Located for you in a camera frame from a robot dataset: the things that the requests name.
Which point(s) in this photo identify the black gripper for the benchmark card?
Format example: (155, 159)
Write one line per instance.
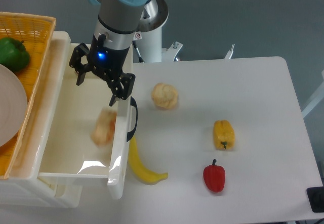
(107, 64)

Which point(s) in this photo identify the square toasted bread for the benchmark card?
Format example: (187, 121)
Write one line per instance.
(103, 133)

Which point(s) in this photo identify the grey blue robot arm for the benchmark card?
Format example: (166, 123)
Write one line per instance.
(117, 23)

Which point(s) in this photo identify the round bread roll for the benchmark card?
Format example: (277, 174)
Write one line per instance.
(164, 96)

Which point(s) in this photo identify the white plastic drawer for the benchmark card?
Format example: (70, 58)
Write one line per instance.
(70, 156)

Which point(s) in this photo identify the white drawer cabinet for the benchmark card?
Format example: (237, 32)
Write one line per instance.
(24, 187)

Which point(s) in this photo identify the orange woven basket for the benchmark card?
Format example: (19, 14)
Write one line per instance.
(36, 31)

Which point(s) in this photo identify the green bell pepper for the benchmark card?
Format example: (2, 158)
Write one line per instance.
(14, 55)

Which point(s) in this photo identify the white plate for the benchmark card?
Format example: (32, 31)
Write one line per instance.
(13, 104)

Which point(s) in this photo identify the yellow banana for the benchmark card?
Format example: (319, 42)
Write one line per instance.
(143, 173)

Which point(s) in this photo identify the yellow bell pepper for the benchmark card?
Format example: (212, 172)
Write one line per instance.
(223, 135)

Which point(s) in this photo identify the red bell pepper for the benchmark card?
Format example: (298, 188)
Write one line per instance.
(214, 177)

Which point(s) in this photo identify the black device at table edge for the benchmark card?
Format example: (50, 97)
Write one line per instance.
(315, 197)

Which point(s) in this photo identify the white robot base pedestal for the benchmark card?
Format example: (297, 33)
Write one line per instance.
(147, 42)

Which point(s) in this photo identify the black drawer handle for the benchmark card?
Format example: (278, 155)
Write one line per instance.
(133, 119)

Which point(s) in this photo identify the white frame at right edge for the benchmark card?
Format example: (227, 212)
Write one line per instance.
(315, 98)

